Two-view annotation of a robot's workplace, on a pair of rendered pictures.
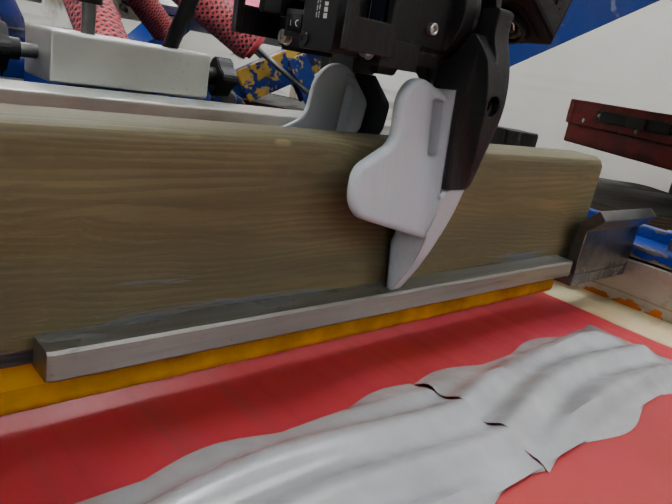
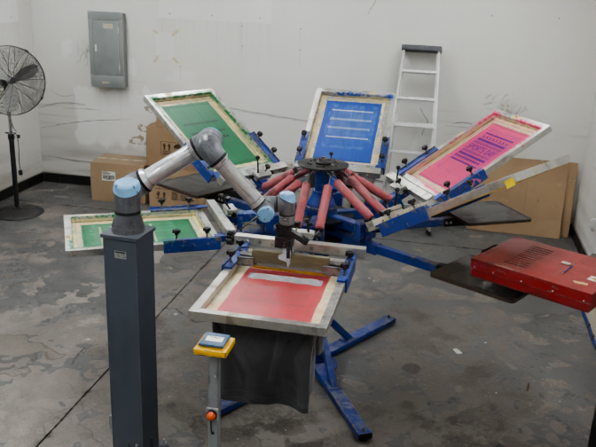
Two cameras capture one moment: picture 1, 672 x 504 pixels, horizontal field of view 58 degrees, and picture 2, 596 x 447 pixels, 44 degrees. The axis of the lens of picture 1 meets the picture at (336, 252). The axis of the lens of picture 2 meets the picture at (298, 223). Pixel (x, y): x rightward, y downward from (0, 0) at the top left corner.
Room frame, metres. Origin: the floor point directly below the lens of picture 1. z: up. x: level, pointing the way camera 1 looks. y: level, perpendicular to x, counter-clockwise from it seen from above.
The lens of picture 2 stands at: (-1.52, -2.77, 2.31)
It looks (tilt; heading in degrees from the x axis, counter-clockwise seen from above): 18 degrees down; 56
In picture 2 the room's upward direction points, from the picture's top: 2 degrees clockwise
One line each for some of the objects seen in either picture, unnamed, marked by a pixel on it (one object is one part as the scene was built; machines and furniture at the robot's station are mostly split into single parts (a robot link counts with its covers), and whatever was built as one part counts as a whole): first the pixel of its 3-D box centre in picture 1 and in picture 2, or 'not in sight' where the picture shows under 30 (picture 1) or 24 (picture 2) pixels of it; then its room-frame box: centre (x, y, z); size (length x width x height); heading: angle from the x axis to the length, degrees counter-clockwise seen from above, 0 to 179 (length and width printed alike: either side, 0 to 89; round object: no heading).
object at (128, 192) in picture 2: not in sight; (127, 194); (-0.41, 0.27, 1.37); 0.13 x 0.12 x 0.14; 59
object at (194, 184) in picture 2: not in sight; (241, 203); (0.71, 1.23, 0.91); 1.34 x 0.40 x 0.08; 105
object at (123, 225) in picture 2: not in sight; (128, 219); (-0.42, 0.26, 1.25); 0.15 x 0.15 x 0.10
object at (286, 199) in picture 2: not in sight; (286, 203); (0.27, 0.00, 1.31); 0.09 x 0.08 x 0.11; 149
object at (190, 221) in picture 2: not in sight; (166, 214); (0.00, 0.82, 1.05); 1.08 x 0.61 x 0.23; 165
